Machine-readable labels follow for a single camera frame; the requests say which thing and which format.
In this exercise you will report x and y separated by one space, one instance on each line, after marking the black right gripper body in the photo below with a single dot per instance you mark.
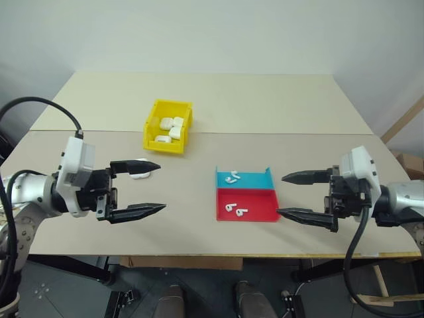
348 198

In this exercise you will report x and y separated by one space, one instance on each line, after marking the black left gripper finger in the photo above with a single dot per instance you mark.
136 167
132 213

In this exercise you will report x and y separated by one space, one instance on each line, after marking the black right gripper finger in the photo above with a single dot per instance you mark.
308 177
308 216

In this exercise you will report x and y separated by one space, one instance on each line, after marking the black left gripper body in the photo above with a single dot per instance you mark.
96 192

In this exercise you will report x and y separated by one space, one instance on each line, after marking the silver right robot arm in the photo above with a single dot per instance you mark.
404 198

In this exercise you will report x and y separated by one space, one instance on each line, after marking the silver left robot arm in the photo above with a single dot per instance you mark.
30 189

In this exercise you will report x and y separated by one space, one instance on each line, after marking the yellow plastic bin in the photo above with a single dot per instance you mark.
150 145

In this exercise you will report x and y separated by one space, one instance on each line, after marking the brown cardboard box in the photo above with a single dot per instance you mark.
412 164

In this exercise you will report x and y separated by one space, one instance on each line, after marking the red plastic tray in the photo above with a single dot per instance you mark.
258 203

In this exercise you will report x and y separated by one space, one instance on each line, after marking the blue plastic tray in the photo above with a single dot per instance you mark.
251 180

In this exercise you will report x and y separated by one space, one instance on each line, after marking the slanted wooden beam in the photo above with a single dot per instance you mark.
402 119

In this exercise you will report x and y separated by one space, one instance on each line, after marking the dark rounded shape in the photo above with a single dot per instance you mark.
170 303
253 301

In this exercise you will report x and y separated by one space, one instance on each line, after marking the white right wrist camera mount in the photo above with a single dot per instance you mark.
362 164

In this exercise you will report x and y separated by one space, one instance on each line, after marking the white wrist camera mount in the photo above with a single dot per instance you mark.
75 155
362 164

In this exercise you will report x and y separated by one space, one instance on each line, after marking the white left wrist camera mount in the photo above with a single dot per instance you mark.
75 155

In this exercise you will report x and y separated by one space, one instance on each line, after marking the black table frame bar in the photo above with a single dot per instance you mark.
73 269
319 270

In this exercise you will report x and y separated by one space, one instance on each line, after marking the light wooden frame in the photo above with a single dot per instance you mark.
384 291

